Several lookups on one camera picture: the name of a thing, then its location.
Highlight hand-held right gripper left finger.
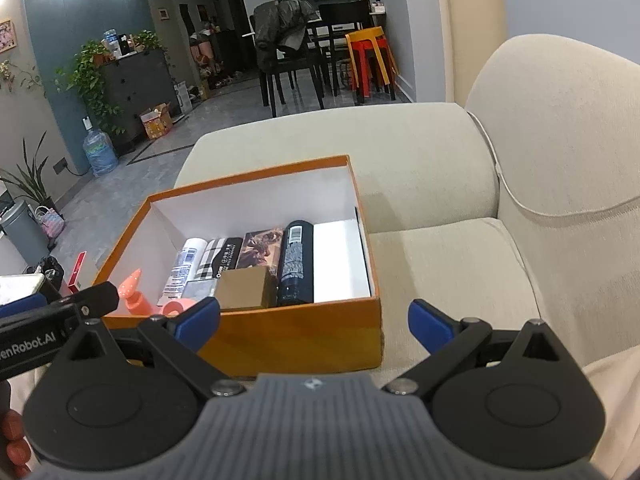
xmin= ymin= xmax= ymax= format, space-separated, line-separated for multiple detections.
xmin=55 ymin=297 xmax=247 ymax=399

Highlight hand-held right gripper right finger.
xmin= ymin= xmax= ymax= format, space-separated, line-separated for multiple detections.
xmin=382 ymin=299 xmax=576 ymax=397

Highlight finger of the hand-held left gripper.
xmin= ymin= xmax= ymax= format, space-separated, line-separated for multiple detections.
xmin=46 ymin=281 xmax=121 ymax=319
xmin=0 ymin=293 xmax=49 ymax=318

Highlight pink round roll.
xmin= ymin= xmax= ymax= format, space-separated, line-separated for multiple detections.
xmin=157 ymin=298 xmax=195 ymax=320

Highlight clear plastic case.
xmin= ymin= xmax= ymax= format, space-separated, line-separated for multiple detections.
xmin=181 ymin=280 xmax=220 ymax=302

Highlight pink cone-cap bottle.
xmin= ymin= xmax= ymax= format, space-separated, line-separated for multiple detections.
xmin=118 ymin=268 xmax=154 ymax=317

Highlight small brown cardboard box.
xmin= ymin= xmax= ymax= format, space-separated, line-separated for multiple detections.
xmin=214 ymin=265 xmax=279 ymax=311

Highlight white bottle with blue print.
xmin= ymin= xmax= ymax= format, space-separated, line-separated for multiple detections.
xmin=162 ymin=238 xmax=209 ymax=299

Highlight plaid box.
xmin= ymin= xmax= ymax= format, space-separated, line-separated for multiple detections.
xmin=197 ymin=238 xmax=229 ymax=284

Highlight black printed slim box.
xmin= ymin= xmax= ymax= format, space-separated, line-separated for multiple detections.
xmin=215 ymin=236 xmax=245 ymax=281

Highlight brown printed box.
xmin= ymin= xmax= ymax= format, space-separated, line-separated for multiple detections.
xmin=235 ymin=227 xmax=286 ymax=274

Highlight orange cardboard box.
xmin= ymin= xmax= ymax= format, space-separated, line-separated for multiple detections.
xmin=90 ymin=155 xmax=386 ymax=379

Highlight dark blue spray can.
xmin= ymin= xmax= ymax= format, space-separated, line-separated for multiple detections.
xmin=276 ymin=219 xmax=315 ymax=307

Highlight white tube bottle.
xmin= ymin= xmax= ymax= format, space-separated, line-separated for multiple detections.
xmin=312 ymin=218 xmax=372 ymax=305

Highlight person's left hand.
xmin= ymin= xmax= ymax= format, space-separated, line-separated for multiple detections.
xmin=0 ymin=406 xmax=33 ymax=479

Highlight red flat box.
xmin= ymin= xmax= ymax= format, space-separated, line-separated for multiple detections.
xmin=69 ymin=251 xmax=87 ymax=295

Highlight black plastic bag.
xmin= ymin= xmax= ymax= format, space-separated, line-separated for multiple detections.
xmin=37 ymin=255 xmax=65 ymax=289

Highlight grey trash can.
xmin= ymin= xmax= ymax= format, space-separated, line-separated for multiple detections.
xmin=0 ymin=198 xmax=51 ymax=267

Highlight pink woven bag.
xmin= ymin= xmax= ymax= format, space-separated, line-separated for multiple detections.
xmin=33 ymin=204 xmax=66 ymax=239

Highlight long-leaf potted plant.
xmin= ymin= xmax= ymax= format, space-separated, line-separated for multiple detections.
xmin=0 ymin=132 xmax=54 ymax=211

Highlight blue water jug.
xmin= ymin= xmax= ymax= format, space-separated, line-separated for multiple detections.
xmin=81 ymin=128 xmax=120 ymax=177

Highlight beige sofa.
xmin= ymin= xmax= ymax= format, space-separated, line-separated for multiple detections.
xmin=172 ymin=34 xmax=640 ymax=467

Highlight open cardboard box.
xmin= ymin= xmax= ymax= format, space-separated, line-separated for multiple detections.
xmin=139 ymin=103 xmax=174 ymax=141

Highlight dark grey cabinet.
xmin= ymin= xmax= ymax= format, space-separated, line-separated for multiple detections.
xmin=102 ymin=50 xmax=174 ymax=154

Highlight white box on floor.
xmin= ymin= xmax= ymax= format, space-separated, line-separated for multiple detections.
xmin=174 ymin=81 xmax=194 ymax=114

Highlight green trailing plant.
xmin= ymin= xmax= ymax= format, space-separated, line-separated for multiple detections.
xmin=54 ymin=40 xmax=126 ymax=134

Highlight small green potted plant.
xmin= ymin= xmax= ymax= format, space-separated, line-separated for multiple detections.
xmin=130 ymin=29 xmax=164 ymax=54

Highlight pink hanging bag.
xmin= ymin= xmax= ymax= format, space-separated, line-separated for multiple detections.
xmin=195 ymin=39 xmax=222 ymax=74

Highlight black dining chair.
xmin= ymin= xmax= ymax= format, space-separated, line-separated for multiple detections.
xmin=318 ymin=0 xmax=374 ymax=97
xmin=249 ymin=12 xmax=326 ymax=119

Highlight red stool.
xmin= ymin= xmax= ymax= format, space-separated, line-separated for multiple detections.
xmin=349 ymin=40 xmax=391 ymax=100

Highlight grey jacket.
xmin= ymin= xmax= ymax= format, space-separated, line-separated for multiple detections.
xmin=252 ymin=0 xmax=320 ymax=59

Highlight dining table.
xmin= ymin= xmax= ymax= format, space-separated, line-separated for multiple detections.
xmin=242 ymin=10 xmax=388 ymax=57

